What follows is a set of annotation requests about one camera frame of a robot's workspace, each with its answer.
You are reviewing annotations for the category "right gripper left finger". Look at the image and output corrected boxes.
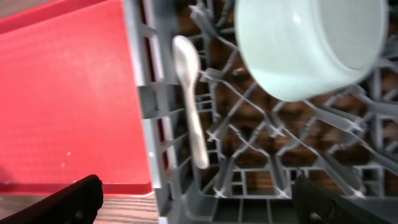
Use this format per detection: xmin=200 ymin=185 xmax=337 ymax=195
xmin=1 ymin=174 xmax=104 ymax=224

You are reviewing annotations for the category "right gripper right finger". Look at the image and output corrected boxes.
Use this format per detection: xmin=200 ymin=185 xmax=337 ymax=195
xmin=292 ymin=175 xmax=386 ymax=224

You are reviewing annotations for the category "grey dishwasher rack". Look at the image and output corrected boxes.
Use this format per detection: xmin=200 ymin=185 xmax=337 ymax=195
xmin=123 ymin=1 xmax=397 ymax=223

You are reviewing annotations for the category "white plastic spoon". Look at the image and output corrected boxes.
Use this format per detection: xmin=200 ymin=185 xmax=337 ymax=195
xmin=172 ymin=35 xmax=210 ymax=169

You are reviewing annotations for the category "pale green bowl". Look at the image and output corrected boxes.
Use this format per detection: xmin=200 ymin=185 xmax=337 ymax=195
xmin=234 ymin=0 xmax=389 ymax=101

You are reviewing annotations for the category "red plastic tray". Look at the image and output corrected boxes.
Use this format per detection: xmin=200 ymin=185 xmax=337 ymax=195
xmin=1 ymin=0 xmax=152 ymax=195

